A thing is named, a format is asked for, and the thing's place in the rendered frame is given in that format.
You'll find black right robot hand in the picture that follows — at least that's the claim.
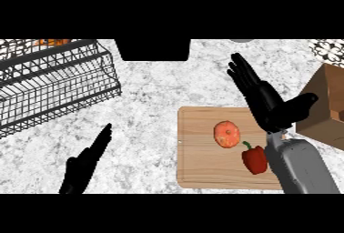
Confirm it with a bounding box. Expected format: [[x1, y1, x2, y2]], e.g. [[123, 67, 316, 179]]
[[226, 52, 321, 135]]

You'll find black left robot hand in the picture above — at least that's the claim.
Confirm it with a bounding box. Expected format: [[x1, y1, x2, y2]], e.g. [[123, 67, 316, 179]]
[[58, 122, 114, 195]]

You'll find brown cardboard box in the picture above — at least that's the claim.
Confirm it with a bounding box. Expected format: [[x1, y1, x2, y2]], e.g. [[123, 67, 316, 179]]
[[294, 63, 344, 151]]

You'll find red bell pepper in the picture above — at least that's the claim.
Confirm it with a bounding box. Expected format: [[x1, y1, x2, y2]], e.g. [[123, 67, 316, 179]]
[[241, 140, 269, 176]]

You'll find wooden cutting board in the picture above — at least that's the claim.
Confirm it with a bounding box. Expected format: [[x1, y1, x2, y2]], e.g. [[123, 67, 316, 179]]
[[176, 106, 285, 191]]

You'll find black and white patterned mat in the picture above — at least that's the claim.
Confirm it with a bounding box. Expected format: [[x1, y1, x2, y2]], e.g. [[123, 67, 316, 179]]
[[307, 39, 344, 69]]

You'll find black appliance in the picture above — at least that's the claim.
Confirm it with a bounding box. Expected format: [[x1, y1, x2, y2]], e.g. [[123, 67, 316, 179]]
[[112, 39, 192, 62]]

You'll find orange item in basket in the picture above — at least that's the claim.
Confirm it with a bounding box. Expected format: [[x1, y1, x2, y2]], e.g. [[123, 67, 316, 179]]
[[34, 39, 73, 47]]

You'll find black wire basket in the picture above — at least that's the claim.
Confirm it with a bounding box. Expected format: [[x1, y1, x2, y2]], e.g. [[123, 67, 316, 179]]
[[0, 39, 124, 139]]

